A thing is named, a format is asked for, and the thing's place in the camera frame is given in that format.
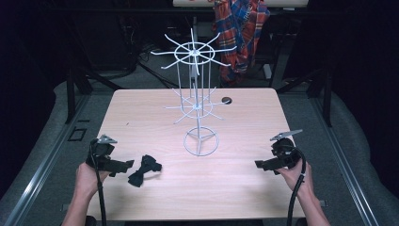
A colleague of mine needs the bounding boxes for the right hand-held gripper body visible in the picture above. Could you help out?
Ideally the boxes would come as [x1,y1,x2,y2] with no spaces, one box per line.
[268,128,304,172]

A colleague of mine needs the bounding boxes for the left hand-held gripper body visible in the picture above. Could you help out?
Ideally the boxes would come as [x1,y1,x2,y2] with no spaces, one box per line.
[85,134,124,173]

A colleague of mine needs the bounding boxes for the black bow tie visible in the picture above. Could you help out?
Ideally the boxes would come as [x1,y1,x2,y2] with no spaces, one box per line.
[127,153,164,188]

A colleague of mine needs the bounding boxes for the white wire display rack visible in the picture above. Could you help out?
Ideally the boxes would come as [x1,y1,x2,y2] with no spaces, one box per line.
[150,27,238,157]

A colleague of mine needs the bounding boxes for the person's right hand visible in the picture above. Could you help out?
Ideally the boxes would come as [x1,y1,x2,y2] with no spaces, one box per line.
[276,158,315,200]

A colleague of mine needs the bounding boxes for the person's left hand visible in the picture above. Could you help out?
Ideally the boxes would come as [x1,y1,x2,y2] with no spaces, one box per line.
[74,161,111,202]

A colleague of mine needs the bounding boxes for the black metal stand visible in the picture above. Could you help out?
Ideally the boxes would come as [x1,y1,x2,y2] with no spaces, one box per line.
[276,66,334,128]
[64,60,124,125]

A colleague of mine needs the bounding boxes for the red blue plaid cloth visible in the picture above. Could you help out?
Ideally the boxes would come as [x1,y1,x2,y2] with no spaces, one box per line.
[214,0,271,88]

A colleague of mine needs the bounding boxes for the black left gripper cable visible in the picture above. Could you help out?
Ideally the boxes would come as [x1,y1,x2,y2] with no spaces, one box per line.
[88,142,108,226]

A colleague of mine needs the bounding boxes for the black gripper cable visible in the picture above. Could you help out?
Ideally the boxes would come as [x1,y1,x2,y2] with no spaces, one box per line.
[286,146,308,226]
[88,142,108,226]

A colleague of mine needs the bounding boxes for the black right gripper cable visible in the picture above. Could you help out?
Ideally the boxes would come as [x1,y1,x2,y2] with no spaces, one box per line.
[286,146,308,226]

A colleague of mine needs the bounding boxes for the black rectangular floor frame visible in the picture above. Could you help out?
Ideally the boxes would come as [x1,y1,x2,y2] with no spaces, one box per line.
[67,126,88,142]

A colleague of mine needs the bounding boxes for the aluminium floor rail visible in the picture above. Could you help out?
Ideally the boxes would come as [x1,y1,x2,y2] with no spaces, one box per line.
[309,95,381,226]
[2,93,92,226]

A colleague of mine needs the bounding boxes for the black floor cables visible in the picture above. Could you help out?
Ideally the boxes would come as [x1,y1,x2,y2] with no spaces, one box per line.
[106,43,180,89]

